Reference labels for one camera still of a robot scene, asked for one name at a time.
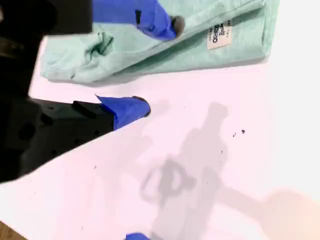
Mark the pale green T-shirt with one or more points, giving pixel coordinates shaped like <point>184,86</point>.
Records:
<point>175,57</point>

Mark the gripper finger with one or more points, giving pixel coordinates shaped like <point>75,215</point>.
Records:
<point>150,17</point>
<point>100,120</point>

